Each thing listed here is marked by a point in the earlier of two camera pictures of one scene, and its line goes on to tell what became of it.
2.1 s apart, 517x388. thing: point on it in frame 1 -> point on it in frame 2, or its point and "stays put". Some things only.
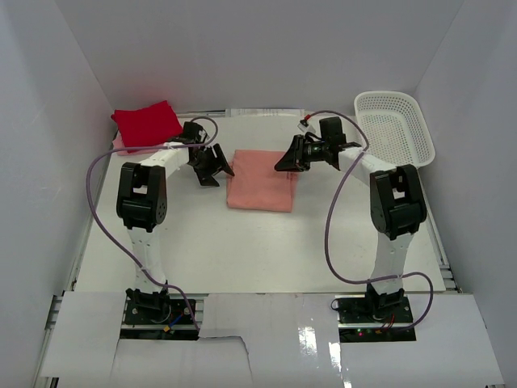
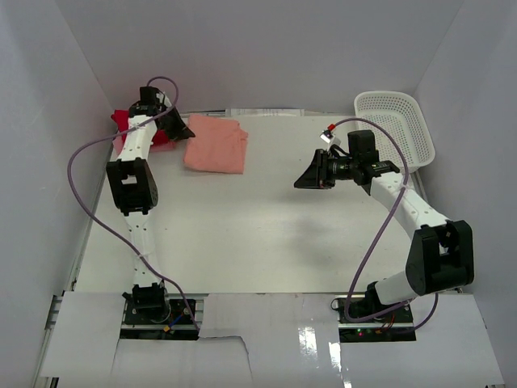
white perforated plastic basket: [395, 128] stays put
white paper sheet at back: [264, 112] stays put
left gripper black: [205, 176] -> [182, 130]
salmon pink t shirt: [257, 184] -> [215, 144]
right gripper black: [294, 159] -> [317, 175]
